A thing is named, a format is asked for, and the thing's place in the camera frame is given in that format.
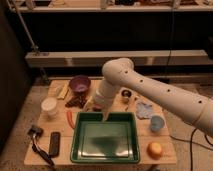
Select wooden table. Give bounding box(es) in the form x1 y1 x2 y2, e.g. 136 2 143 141
24 79 177 167

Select orange carrot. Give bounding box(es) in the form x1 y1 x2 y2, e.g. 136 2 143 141
67 111 75 129

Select yellow banana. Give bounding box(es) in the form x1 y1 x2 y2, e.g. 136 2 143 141
57 83 68 100

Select black floor cables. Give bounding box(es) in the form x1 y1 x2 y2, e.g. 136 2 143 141
169 128 213 171

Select blue plastic cup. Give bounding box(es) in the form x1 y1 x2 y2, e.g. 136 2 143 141
150 116 165 133

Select crumpled blue-white cloth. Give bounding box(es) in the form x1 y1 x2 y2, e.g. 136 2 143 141
136 101 154 119

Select orange fruit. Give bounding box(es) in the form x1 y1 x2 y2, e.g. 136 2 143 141
147 142 163 159

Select small dark metal cup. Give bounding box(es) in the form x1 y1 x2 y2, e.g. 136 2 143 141
121 89 132 103

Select metal diagonal pole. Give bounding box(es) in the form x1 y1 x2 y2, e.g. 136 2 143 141
10 0 50 84

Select black handled brush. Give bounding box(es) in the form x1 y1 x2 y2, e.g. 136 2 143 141
28 125 54 166

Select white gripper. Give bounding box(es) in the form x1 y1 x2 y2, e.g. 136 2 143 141
83 96 112 120

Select purple bowl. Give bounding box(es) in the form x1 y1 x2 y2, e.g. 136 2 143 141
69 75 91 93

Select green plastic tray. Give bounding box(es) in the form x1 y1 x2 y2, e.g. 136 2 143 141
70 112 140 164

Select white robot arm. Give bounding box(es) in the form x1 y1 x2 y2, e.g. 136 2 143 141
85 58 213 138

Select white cup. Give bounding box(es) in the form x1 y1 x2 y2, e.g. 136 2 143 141
41 97 57 117

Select grey metal shelf beam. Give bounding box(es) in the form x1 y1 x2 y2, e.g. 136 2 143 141
25 50 213 68

